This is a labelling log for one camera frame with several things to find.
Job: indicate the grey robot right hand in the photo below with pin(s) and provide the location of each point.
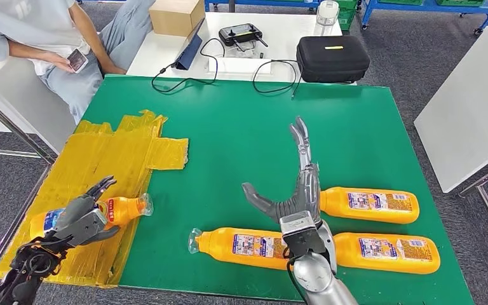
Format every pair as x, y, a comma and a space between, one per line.
307, 193

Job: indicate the person's right hand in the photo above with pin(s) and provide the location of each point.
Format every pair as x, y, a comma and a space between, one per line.
58, 61

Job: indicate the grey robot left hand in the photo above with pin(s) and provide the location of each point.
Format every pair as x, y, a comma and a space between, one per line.
77, 206

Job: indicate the person's left hand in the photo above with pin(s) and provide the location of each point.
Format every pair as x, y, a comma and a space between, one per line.
114, 70

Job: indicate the smartphone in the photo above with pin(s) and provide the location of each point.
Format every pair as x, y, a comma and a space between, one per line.
77, 61

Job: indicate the orange detergent bottle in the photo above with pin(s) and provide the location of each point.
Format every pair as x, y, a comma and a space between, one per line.
349, 252
336, 204
126, 208
214, 246

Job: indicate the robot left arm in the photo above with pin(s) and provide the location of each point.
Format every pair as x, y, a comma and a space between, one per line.
29, 265

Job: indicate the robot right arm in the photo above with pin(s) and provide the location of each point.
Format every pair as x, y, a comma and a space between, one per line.
319, 278

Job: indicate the clear plastic bottle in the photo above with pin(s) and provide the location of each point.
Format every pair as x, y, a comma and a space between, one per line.
327, 14

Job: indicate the person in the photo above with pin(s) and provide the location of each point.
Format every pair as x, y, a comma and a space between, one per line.
25, 25

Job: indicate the yellow taped mat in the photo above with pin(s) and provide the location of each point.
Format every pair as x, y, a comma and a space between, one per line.
101, 160

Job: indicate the white bench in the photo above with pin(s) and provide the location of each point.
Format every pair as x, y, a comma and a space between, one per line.
21, 101

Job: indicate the tablet in blue case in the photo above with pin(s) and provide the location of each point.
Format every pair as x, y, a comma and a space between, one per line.
190, 52

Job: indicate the cardboard box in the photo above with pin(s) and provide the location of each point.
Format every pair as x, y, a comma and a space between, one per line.
176, 17

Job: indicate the black remote controller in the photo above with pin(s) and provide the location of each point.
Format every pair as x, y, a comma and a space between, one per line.
240, 33

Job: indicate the black zip carry case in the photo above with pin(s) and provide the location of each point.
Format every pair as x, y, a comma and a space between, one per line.
332, 61

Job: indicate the small white table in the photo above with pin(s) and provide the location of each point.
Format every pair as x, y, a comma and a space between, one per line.
288, 27

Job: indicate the green plastic crate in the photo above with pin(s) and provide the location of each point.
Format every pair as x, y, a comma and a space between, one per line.
347, 14

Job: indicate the large white table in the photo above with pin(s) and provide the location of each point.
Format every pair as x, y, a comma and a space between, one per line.
471, 109

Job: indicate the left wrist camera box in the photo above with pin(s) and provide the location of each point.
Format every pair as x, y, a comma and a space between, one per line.
84, 227

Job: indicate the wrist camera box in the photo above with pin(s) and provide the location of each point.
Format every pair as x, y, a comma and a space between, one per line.
84, 227
301, 231

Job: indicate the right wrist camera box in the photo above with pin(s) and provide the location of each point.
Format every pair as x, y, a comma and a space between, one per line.
301, 231

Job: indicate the grey metal frame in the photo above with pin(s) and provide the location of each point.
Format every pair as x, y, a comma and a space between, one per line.
8, 126

